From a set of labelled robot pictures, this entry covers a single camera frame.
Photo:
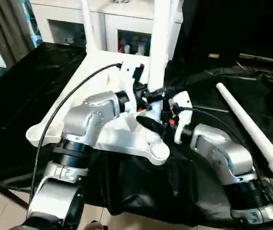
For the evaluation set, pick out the white plastic table top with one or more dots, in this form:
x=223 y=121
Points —
x=127 y=139

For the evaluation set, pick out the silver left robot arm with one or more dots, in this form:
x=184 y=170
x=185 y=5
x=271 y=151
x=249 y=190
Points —
x=84 y=120

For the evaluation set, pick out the small orange label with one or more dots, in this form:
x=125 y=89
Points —
x=213 y=56

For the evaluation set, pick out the white glass-door cabinet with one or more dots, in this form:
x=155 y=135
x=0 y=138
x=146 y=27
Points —
x=117 y=19

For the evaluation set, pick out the small grey crumpled object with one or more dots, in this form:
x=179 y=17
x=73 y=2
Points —
x=121 y=1

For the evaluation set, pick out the black table mat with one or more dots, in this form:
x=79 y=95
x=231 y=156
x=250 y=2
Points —
x=12 y=105

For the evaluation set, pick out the teal plastic object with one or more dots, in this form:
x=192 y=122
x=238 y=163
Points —
x=33 y=24

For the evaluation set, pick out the grey curtain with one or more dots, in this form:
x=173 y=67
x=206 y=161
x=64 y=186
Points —
x=2 y=33

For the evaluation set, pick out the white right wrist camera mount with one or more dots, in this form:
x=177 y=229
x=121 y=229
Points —
x=182 y=103

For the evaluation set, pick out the black metal table frame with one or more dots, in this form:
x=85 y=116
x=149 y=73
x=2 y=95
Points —
x=12 y=199

